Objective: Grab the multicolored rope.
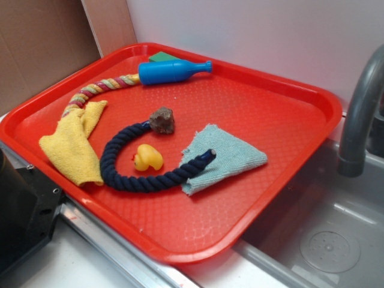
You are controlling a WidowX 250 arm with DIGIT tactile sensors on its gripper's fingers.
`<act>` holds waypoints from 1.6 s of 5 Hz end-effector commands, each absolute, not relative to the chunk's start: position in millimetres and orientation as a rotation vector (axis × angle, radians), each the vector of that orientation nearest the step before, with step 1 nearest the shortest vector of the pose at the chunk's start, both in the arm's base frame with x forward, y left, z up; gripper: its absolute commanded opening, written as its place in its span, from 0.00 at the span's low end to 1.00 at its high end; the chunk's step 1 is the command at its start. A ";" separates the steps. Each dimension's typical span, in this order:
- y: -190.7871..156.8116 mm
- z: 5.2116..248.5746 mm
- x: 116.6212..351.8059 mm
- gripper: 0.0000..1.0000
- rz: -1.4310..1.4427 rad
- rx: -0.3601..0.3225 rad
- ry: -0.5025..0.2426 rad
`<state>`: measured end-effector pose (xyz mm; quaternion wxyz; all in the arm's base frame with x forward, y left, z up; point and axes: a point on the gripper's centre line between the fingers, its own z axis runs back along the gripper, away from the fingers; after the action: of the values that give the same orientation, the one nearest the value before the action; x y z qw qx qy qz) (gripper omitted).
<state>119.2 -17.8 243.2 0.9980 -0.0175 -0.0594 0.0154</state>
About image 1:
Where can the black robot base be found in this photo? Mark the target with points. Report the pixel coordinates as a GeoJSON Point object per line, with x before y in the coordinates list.
{"type": "Point", "coordinates": [29, 208]}

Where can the red plastic tray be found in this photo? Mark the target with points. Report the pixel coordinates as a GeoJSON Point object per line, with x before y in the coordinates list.
{"type": "Point", "coordinates": [287, 120]}

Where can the brown rock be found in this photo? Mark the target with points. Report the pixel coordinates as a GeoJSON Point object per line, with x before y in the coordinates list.
{"type": "Point", "coordinates": [162, 121]}

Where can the light blue cloth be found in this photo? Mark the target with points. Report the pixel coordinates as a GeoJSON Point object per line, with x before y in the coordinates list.
{"type": "Point", "coordinates": [234, 156]}

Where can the yellow rubber duck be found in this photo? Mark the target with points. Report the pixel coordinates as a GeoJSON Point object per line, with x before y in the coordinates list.
{"type": "Point", "coordinates": [147, 156]}

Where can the blue plastic toy bottle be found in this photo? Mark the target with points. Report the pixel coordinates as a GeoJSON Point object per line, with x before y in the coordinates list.
{"type": "Point", "coordinates": [153, 73]}

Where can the green block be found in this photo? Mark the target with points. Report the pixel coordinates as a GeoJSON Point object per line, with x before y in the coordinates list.
{"type": "Point", "coordinates": [162, 56]}

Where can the yellow cloth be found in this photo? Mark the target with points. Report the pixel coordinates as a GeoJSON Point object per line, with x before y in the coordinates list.
{"type": "Point", "coordinates": [69, 149]}

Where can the grey sink basin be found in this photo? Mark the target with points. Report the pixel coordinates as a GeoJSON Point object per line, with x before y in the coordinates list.
{"type": "Point", "coordinates": [322, 230]}

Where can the grey faucet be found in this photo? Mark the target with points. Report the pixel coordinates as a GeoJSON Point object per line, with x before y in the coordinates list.
{"type": "Point", "coordinates": [363, 126]}

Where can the brown cardboard panel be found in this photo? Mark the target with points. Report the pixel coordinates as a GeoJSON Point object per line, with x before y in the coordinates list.
{"type": "Point", "coordinates": [42, 42]}

